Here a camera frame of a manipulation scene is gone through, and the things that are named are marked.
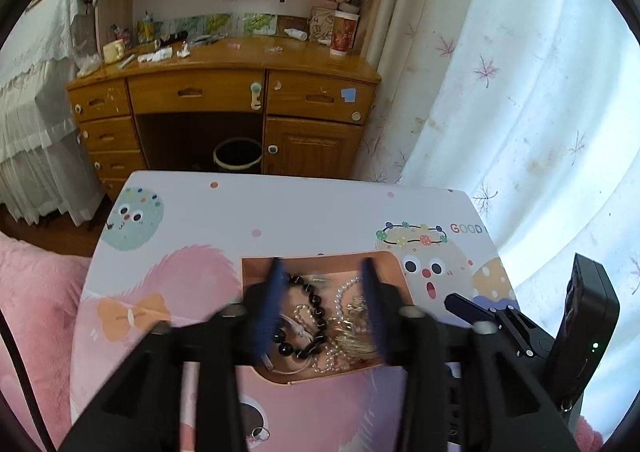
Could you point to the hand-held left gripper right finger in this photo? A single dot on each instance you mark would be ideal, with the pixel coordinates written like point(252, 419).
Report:
point(372, 307)

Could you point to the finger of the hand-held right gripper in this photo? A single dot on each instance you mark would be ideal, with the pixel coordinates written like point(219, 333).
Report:
point(462, 306)

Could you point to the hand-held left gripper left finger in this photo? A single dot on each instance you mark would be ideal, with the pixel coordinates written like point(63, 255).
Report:
point(265, 307)

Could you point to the pink watch band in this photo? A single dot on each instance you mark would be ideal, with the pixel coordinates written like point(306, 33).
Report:
point(295, 327)

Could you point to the pink plastic tray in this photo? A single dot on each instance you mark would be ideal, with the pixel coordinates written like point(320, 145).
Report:
point(320, 264)

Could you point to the pink fleece clothing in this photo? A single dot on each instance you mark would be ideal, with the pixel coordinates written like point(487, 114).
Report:
point(590, 434)

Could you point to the black waste bin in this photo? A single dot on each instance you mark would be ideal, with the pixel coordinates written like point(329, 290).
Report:
point(237, 154)

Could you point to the wooden desk cabinet door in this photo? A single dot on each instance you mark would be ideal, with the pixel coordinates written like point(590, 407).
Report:
point(315, 146)

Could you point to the cream green adhesive hook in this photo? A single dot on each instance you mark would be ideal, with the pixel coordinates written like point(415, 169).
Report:
point(255, 96)

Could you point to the wooden drawer with blue sticker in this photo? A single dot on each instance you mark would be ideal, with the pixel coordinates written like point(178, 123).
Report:
point(300, 96)

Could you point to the blue square sticker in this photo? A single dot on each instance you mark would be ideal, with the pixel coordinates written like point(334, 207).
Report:
point(348, 94)

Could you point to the pink blanket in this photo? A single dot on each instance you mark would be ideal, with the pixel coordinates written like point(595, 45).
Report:
point(40, 307)

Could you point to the white leaf print curtain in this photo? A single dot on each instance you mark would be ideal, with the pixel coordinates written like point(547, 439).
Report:
point(500, 81)

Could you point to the wide wooden desk drawer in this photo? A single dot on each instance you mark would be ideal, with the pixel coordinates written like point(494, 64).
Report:
point(160, 91)

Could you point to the wooden desk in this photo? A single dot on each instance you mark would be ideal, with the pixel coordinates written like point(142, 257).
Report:
point(225, 61)

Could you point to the crumpled white tissue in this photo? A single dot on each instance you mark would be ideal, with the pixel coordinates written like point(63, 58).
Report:
point(157, 55)

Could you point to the red paper cup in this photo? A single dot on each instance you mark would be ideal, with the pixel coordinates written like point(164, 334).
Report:
point(344, 34)

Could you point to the small white bottle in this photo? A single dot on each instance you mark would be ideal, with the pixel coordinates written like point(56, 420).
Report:
point(296, 33)

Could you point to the white marker pen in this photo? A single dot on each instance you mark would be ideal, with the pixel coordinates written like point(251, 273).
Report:
point(126, 61)

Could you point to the small green leaf picture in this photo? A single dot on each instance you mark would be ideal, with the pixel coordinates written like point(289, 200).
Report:
point(260, 24)

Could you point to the brown printed paper bag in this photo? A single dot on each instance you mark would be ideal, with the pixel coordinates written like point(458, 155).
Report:
point(320, 24)

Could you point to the wide green leaf picture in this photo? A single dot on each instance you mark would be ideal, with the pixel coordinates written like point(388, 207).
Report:
point(210, 24)

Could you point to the white lace cover cloth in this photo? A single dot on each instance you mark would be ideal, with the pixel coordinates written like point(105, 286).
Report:
point(30, 131)

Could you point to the yellow mug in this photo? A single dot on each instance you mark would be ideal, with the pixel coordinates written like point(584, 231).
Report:
point(114, 51)

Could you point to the glass pen jar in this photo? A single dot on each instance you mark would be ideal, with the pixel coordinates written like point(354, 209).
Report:
point(146, 34)

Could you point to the clear plastic bag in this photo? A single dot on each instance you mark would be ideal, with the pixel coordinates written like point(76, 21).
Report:
point(89, 65)

